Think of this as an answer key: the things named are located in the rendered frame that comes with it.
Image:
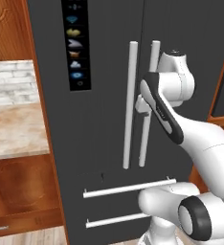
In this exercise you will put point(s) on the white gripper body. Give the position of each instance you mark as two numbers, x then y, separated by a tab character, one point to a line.
142	103

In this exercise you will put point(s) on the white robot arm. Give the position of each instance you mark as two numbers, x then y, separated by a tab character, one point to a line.
209	150

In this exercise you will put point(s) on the dark grey fridge door with panel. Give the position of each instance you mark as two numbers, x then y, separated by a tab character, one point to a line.
101	121

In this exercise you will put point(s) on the dark grey fridge drawer front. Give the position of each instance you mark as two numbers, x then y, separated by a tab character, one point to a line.
110	234
117	182

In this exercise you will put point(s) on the plain dark grey fridge door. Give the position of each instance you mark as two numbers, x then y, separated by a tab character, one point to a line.
200	38

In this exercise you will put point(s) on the wooden fridge side panel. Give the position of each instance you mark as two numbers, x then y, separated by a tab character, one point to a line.
43	111

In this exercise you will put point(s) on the wooden base cupboard door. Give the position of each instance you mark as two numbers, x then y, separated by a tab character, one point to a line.
24	185

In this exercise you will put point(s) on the wooden base drawer front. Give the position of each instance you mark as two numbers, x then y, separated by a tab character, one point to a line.
27	221

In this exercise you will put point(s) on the carved wooden wall cupboard door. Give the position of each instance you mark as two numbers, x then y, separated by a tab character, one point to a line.
5	28

